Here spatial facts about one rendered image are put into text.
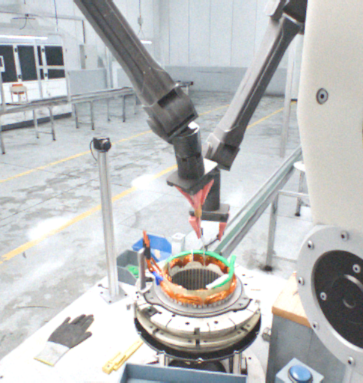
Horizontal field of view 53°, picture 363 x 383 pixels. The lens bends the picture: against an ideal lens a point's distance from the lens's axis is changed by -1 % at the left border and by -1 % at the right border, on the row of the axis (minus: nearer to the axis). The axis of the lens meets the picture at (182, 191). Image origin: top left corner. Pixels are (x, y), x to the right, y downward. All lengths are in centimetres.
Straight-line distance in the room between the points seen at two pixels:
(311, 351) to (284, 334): 7
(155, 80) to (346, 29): 41
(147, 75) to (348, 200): 42
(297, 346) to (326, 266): 63
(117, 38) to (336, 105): 43
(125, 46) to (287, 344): 79
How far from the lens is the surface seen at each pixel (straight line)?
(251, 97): 91
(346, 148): 32
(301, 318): 97
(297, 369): 87
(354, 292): 39
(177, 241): 101
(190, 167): 75
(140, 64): 66
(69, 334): 133
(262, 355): 126
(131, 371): 84
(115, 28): 66
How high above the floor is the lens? 165
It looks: 21 degrees down
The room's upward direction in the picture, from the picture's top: straight up
